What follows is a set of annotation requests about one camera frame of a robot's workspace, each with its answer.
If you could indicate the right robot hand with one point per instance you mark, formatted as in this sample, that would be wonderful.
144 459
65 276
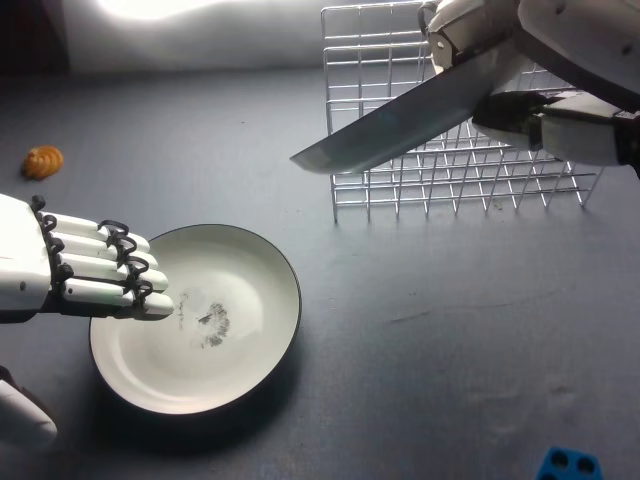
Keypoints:
575 25

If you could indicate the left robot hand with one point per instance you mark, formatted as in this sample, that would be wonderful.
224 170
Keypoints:
25 250

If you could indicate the white plate with smudge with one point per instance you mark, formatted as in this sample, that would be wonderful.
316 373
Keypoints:
225 280

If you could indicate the white plate black rim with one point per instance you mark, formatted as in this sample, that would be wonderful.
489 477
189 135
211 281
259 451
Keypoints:
390 125

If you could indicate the orange spiral toy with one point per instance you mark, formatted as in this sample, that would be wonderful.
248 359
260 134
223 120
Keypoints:
44 162

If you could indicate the white backdrop sheet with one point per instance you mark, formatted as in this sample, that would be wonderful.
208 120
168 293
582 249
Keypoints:
200 30

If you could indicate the grey table cloth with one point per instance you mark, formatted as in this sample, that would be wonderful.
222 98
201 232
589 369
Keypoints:
400 325

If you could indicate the blue pentagon block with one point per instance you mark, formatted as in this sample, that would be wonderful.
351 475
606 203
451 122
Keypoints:
555 467

